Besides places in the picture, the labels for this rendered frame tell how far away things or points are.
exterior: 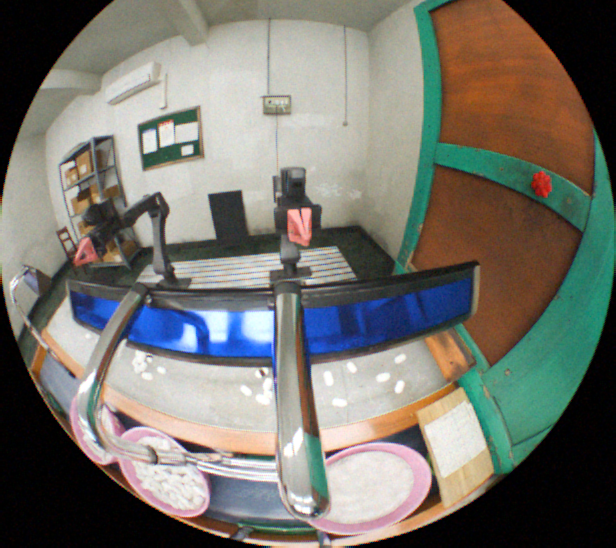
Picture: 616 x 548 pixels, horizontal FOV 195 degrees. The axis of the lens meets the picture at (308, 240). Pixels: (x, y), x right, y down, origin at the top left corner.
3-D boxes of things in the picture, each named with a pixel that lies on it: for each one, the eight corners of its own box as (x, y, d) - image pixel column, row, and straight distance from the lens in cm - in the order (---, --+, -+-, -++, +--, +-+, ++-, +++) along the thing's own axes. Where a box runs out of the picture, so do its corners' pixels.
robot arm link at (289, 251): (298, 262, 74) (291, 185, 77) (282, 264, 74) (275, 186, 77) (296, 261, 80) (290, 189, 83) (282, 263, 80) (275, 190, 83)
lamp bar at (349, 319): (96, 295, 45) (78, 263, 43) (441, 283, 33) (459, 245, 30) (77, 324, 43) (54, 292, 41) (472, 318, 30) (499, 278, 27)
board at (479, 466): (414, 412, 51) (416, 411, 50) (459, 387, 60) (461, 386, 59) (443, 508, 61) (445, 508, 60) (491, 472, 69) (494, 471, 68)
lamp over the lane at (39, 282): (30, 272, 138) (25, 259, 137) (53, 282, 77) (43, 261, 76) (23, 281, 137) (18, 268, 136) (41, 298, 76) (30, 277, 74)
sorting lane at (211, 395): (68, 299, 153) (66, 296, 153) (406, 311, 71) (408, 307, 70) (48, 332, 150) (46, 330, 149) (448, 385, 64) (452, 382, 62)
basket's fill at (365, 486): (303, 459, 54) (303, 462, 48) (395, 438, 58) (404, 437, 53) (315, 524, 61) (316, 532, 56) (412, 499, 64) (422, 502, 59)
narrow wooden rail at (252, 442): (54, 340, 152) (43, 327, 149) (437, 392, 69) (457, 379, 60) (51, 347, 152) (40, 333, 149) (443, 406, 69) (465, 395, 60)
